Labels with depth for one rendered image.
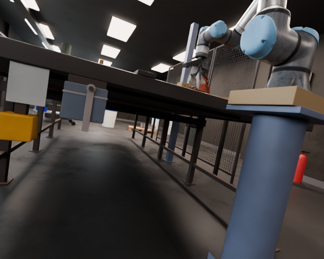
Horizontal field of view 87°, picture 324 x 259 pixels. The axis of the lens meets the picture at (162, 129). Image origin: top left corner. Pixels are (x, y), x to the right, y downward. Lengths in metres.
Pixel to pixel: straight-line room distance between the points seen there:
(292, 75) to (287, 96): 0.15
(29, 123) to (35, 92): 0.10
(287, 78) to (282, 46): 0.11
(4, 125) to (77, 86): 0.23
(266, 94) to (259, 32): 0.19
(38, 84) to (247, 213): 0.83
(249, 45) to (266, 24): 0.07
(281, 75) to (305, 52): 0.09
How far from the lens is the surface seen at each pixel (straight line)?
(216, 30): 1.02
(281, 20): 0.71
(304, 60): 0.77
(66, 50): 7.39
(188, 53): 3.17
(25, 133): 0.67
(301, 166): 3.89
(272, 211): 0.74
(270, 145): 0.68
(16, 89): 0.69
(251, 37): 0.70
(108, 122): 6.55
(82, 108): 0.63
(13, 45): 0.70
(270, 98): 0.63
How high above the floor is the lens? 0.78
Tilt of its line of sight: 4 degrees down
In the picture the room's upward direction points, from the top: 11 degrees clockwise
